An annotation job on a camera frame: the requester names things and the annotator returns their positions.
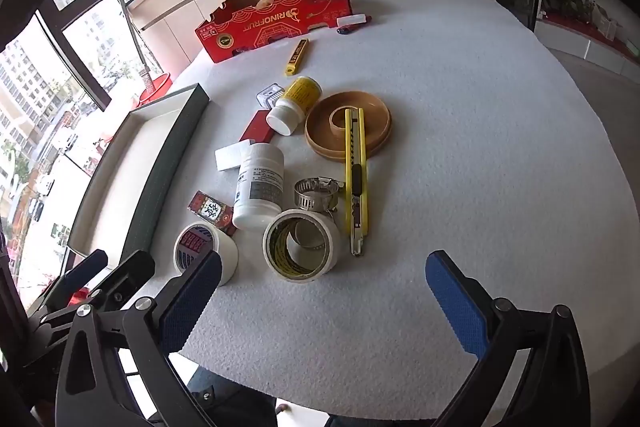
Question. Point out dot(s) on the red plastic stool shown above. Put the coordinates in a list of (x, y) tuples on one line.
[(80, 296)]

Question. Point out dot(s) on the yellow blade case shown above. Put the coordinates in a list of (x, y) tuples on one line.
[(296, 57)]

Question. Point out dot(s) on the red patterned small box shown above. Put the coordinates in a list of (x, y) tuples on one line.
[(210, 212)]

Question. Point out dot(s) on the beige fabric flower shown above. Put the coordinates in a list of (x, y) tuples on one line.
[(267, 0)]

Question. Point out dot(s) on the white tape roll red label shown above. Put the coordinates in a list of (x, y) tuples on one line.
[(220, 257)]

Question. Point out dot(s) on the white tape roll yellow core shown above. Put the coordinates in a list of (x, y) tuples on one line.
[(320, 237)]

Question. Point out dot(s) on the brown tape roll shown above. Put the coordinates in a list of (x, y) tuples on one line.
[(377, 127)]

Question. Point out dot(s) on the white plug adapter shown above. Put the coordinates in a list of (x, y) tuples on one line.
[(270, 96)]

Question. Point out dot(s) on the white foam block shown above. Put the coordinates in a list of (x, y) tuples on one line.
[(231, 157)]

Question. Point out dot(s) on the red cardboard box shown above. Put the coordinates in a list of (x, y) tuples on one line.
[(280, 22)]

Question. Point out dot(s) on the white eraser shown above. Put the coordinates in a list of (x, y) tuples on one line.
[(358, 18)]

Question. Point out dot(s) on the red plastic basin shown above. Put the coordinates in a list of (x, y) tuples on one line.
[(157, 89)]

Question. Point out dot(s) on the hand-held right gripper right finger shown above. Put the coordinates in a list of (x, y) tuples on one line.
[(455, 302)]

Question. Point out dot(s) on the shallow grey-rimmed white tray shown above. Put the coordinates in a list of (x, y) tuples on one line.
[(125, 167)]

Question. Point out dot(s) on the large white plastic bottle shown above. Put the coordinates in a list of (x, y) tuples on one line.
[(260, 187)]

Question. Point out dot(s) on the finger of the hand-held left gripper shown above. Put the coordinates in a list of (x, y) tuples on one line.
[(132, 269), (85, 267)]

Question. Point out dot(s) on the plain red small box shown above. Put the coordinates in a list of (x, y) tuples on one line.
[(256, 127)]

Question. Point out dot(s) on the mop pole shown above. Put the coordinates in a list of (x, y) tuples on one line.
[(125, 7)]

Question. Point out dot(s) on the yellow label white bottle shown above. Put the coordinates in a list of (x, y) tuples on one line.
[(295, 99)]

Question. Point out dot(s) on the yellow utility knife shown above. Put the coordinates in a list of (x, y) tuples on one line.
[(356, 167)]

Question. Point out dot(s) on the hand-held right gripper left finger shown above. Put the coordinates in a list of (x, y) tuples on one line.
[(192, 302)]

